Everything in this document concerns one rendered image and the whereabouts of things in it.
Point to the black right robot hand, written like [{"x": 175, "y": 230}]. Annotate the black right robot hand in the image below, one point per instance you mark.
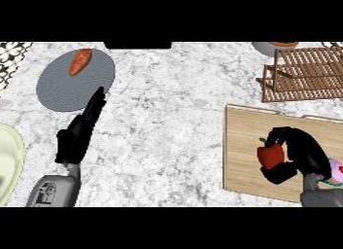
[{"x": 306, "y": 152}]

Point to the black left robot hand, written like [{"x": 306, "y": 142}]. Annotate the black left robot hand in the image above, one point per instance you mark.
[{"x": 77, "y": 133}]

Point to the red bell pepper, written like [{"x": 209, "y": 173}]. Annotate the red bell pepper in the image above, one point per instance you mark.
[{"x": 269, "y": 155}]

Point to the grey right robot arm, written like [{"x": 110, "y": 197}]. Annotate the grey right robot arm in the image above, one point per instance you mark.
[{"x": 321, "y": 194}]

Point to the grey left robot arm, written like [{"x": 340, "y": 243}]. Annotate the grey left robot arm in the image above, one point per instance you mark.
[{"x": 53, "y": 191}]

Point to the pale wooden tray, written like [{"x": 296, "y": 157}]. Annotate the pale wooden tray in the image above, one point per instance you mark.
[{"x": 254, "y": 155}]

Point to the brown wooden tiered shelf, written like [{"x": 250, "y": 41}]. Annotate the brown wooden tiered shelf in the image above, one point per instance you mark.
[{"x": 312, "y": 74}]

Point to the pink cupcake with cherry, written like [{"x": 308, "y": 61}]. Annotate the pink cupcake with cherry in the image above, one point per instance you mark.
[{"x": 340, "y": 170}]

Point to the round grey placemat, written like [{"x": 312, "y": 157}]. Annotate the round grey placemat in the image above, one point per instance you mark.
[{"x": 68, "y": 87}]

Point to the orange sweet potato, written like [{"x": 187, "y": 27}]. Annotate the orange sweet potato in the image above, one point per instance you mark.
[{"x": 79, "y": 61}]

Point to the grey bowl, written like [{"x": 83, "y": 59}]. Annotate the grey bowl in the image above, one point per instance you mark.
[{"x": 269, "y": 48}]

